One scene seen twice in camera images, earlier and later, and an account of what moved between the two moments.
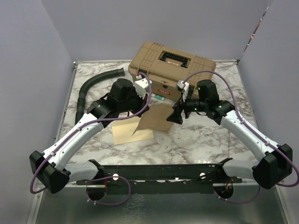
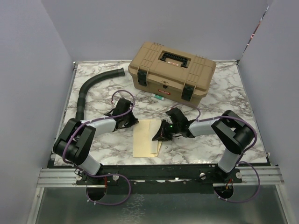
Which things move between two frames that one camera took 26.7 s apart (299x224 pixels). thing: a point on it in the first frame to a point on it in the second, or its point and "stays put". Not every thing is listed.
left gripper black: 142,101 to 132,121
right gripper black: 176,116 to 161,135
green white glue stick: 158,96 stays put
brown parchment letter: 155,118 to 153,126
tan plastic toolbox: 165,66 stays put
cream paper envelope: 123,130 to 143,145
